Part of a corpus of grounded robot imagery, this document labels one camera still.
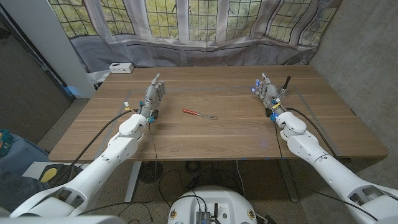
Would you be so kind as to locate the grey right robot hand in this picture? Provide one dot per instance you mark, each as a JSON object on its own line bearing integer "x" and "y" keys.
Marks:
{"x": 270, "y": 93}

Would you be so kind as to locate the person leg in jeans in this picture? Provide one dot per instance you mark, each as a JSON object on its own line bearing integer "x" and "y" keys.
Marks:
{"x": 18, "y": 189}

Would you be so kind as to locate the teal object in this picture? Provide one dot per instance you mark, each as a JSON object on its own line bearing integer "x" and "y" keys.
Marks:
{"x": 4, "y": 141}

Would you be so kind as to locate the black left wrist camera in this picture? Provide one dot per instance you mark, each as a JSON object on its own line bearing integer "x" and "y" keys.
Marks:
{"x": 154, "y": 115}

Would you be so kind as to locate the round black floor fan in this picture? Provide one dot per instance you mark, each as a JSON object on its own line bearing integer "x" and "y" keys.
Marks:
{"x": 151, "y": 172}

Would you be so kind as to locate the white power box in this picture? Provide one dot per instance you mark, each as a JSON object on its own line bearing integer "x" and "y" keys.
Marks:
{"x": 121, "y": 67}

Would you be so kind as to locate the printed window backdrop cloth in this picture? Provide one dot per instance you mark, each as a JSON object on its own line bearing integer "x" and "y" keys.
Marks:
{"x": 174, "y": 53}

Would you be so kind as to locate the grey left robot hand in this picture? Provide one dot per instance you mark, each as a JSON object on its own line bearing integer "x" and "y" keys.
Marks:
{"x": 150, "y": 96}

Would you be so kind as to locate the blue bag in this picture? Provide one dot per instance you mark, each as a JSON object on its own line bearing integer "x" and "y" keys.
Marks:
{"x": 18, "y": 152}

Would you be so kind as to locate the grey table leg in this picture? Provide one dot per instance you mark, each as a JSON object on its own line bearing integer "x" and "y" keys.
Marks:
{"x": 289, "y": 183}

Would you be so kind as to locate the white floor board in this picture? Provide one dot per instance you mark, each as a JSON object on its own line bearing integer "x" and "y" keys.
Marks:
{"x": 32, "y": 169}

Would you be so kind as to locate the yellow and black foot pedal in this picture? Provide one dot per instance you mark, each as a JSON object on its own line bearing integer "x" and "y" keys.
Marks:
{"x": 48, "y": 175}

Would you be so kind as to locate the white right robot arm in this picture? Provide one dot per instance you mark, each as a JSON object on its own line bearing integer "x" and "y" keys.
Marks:
{"x": 311, "y": 149}

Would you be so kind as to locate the white robot torso base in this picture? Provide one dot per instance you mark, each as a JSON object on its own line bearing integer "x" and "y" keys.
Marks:
{"x": 214, "y": 199}

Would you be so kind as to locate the white table leg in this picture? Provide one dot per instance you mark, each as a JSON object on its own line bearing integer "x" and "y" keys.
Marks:
{"x": 133, "y": 183}

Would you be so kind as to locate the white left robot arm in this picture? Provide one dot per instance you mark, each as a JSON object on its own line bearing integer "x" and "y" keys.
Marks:
{"x": 118, "y": 152}

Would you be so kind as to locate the grey electronics box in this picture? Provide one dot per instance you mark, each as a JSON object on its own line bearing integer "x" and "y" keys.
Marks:
{"x": 202, "y": 217}

